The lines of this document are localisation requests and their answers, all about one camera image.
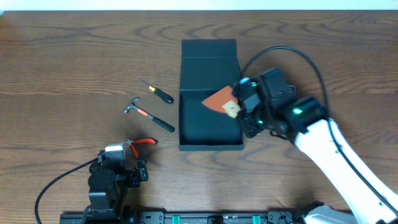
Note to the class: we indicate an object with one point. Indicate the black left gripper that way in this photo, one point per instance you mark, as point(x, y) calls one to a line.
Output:
point(137, 173)

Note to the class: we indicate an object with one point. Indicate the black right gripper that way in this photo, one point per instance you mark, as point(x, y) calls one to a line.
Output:
point(249, 130)

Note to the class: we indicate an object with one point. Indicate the orange scraper wooden handle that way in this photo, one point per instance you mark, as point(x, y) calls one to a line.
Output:
point(223, 101)

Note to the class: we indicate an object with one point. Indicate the red handled pliers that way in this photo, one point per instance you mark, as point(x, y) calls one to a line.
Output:
point(133, 143)

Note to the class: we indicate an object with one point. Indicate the small claw hammer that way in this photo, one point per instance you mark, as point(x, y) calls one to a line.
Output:
point(132, 106)

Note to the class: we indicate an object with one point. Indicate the black yellow screwdriver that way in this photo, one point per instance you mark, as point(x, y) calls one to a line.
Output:
point(161, 94)

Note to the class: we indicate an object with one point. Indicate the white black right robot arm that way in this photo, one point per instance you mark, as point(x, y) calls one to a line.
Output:
point(318, 136)

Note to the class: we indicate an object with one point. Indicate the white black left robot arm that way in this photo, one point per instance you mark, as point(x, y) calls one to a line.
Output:
point(109, 204)

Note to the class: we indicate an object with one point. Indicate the black open gift box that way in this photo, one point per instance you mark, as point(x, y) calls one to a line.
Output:
point(207, 66)

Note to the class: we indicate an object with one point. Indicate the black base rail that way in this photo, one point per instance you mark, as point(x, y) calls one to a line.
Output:
point(274, 217)

